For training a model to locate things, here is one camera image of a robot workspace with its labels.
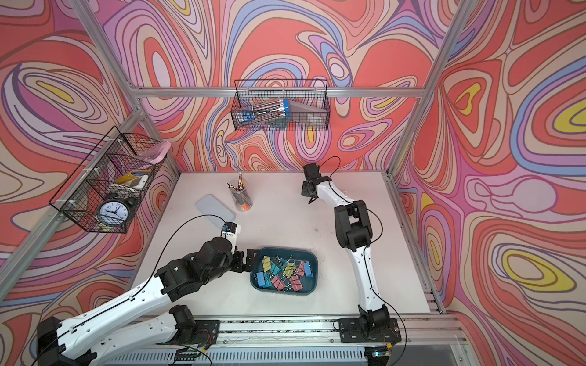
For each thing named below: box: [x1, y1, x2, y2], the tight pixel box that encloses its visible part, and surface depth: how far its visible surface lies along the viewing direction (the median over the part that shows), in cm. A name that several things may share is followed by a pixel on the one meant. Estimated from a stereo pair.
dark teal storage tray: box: [249, 246, 319, 296], surface depth 86 cm
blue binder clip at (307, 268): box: [303, 260, 314, 278], surface depth 86 cm
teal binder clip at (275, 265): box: [270, 256, 282, 276], surface depth 88 cm
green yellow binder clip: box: [282, 262, 297, 279], surface depth 88 cm
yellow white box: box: [114, 170, 151, 191], surface depth 75 cm
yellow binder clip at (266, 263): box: [261, 255, 271, 273], surface depth 86 cm
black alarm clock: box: [97, 192, 136, 228], surface depth 69 cm
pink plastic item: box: [138, 140, 172, 164], surface depth 82 cm
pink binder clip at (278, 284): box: [271, 275, 286, 292], surface depth 84 cm
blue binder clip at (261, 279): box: [256, 271, 266, 287], surface depth 84 cm
